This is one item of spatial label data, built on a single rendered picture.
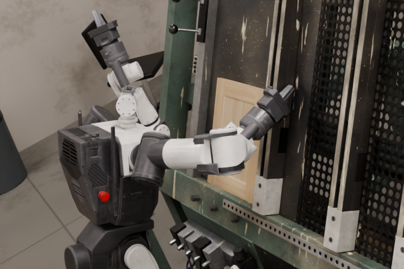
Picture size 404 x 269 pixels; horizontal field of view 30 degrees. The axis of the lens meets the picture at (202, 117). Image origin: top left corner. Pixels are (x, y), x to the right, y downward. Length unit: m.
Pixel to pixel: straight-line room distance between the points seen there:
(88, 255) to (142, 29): 4.29
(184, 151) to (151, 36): 4.57
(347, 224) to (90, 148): 0.81
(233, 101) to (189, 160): 0.68
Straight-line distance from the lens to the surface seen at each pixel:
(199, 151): 2.10
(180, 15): 3.10
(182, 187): 3.02
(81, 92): 6.54
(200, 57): 2.91
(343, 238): 2.28
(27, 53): 6.36
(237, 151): 2.10
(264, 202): 2.54
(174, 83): 3.12
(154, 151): 2.24
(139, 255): 2.55
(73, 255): 2.51
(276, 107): 2.41
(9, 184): 5.91
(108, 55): 2.74
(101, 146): 2.36
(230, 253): 2.76
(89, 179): 2.37
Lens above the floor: 2.29
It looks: 24 degrees down
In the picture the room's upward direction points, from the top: 23 degrees counter-clockwise
